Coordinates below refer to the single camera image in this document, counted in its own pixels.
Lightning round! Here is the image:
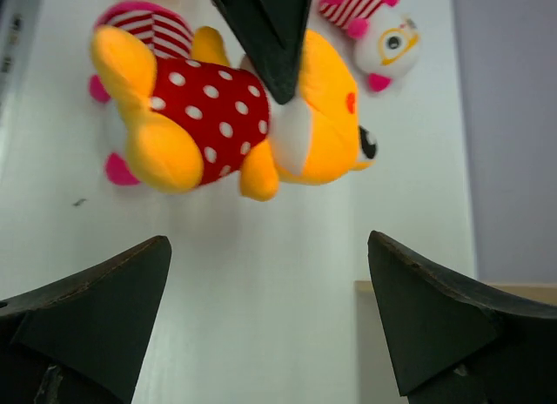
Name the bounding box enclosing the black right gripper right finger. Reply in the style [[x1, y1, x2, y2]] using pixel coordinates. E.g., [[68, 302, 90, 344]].
[[368, 231, 556, 403]]

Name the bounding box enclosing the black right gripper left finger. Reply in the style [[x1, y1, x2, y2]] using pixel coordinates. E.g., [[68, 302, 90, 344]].
[[1, 236, 171, 403]]

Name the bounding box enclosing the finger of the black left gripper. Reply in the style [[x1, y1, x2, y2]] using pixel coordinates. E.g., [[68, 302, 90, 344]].
[[212, 0, 312, 104]]

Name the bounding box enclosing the orange bear polka dot toy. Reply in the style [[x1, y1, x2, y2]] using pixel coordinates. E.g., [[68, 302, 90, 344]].
[[91, 25, 378, 201]]

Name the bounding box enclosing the wooden shelf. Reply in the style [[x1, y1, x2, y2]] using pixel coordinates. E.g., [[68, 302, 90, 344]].
[[355, 280, 556, 403]]

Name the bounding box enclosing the white doll centre face down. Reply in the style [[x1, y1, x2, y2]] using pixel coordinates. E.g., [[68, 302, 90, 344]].
[[89, 1, 192, 186]]

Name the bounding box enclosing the white glasses doll striped shirt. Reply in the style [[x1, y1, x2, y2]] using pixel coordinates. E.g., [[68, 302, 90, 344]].
[[319, 0, 421, 93]]

